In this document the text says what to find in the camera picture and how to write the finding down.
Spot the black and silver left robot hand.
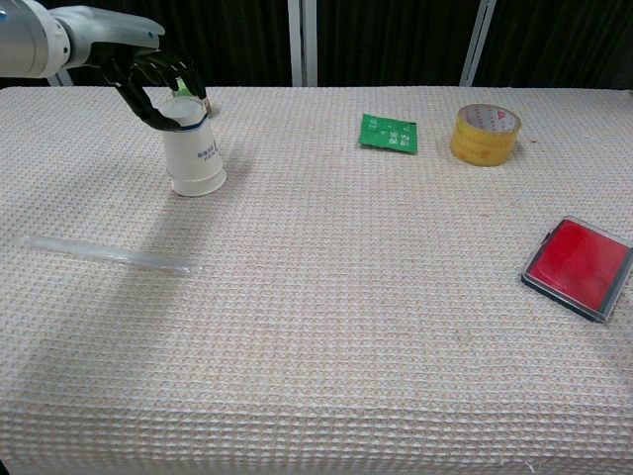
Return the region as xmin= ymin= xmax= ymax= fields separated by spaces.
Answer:
xmin=51 ymin=4 xmax=208 ymax=134

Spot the white paper cup blue band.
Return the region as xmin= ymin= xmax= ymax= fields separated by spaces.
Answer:
xmin=160 ymin=96 xmax=225 ymax=180

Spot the small green object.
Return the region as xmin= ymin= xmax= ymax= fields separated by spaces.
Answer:
xmin=171 ymin=77 xmax=215 ymax=119

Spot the clear plastic tube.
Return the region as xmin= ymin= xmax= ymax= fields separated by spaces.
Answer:
xmin=18 ymin=234 xmax=207 ymax=276

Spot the black curtain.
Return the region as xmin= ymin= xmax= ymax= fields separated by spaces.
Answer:
xmin=63 ymin=0 xmax=633 ymax=91

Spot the green sachet packet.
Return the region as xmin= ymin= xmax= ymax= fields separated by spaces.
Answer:
xmin=358 ymin=112 xmax=419 ymax=156

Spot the beige woven tablecloth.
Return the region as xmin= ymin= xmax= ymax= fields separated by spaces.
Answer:
xmin=0 ymin=85 xmax=633 ymax=475

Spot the yellow tape roll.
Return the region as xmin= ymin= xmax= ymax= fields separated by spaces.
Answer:
xmin=448 ymin=103 xmax=523 ymax=167

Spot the red ink stamp pad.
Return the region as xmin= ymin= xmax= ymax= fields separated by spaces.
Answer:
xmin=520 ymin=217 xmax=633 ymax=326

